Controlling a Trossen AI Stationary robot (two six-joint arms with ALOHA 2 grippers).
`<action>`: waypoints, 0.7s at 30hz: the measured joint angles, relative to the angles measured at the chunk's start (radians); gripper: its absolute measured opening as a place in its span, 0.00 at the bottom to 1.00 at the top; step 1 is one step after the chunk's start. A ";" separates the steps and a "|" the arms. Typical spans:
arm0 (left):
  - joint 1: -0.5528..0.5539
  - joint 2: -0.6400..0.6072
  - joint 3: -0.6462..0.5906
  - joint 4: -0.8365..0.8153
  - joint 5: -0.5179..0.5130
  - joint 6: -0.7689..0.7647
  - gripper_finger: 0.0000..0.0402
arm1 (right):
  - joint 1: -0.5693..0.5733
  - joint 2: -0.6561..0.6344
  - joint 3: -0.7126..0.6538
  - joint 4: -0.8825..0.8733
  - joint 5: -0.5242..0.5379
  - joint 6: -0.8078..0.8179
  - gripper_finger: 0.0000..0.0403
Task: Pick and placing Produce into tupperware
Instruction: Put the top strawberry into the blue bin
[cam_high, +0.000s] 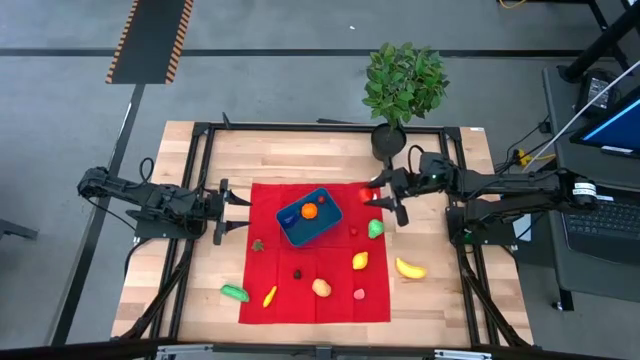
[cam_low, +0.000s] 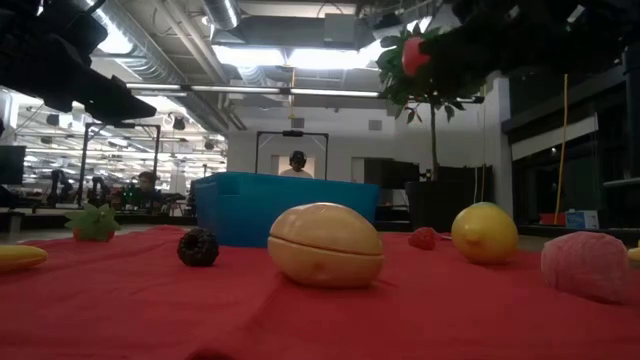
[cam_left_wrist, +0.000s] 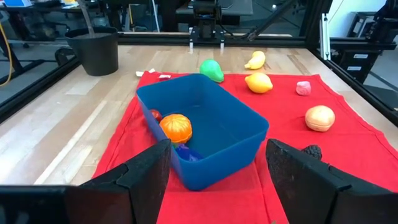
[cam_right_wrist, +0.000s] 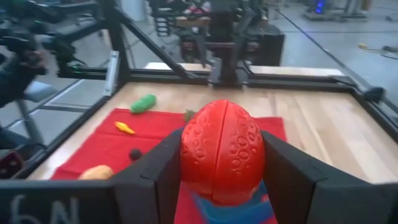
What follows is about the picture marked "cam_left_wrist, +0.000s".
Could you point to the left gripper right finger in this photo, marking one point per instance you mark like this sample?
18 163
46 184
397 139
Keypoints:
311 193

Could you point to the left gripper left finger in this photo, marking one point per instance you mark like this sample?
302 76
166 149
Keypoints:
124 199

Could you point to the purple toy eggplant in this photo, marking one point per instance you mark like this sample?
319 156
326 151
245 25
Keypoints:
188 154

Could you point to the orange toy tangerine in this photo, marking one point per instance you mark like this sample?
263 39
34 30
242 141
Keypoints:
176 128

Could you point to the small red toy cherry tomato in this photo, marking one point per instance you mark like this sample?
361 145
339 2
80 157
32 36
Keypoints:
156 115

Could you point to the pink textured toy fruit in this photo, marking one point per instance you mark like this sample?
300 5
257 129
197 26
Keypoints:
303 88

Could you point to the yellow toy lemon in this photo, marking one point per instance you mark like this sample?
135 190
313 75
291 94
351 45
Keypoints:
258 83

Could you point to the yellow toy banana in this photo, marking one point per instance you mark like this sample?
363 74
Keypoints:
256 60

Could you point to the green toy pear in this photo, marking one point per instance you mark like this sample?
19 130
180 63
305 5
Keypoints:
211 71

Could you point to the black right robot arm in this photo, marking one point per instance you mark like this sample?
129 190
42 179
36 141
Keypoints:
206 31

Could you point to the blue plastic tupperware container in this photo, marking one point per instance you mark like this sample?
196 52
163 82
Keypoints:
227 130

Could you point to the black toy blackberry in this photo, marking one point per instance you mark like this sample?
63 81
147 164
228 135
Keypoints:
312 152

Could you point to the beige toy potato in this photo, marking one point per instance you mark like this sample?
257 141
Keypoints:
319 118

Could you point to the red cloth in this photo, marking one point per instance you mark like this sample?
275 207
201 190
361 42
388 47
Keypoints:
280 124

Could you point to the black box white labels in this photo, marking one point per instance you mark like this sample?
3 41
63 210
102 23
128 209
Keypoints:
354 74

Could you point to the white paper tag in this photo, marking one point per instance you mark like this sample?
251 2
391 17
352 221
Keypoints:
164 76
141 73

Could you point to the black plant pot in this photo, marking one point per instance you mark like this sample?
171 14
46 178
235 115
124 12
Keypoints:
93 53

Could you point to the light blue box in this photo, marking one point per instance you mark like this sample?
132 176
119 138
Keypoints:
17 3

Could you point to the black aluminium table frame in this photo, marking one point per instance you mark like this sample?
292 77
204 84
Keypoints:
31 89

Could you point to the silver aluminium bracket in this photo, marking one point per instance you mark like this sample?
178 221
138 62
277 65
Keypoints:
325 37

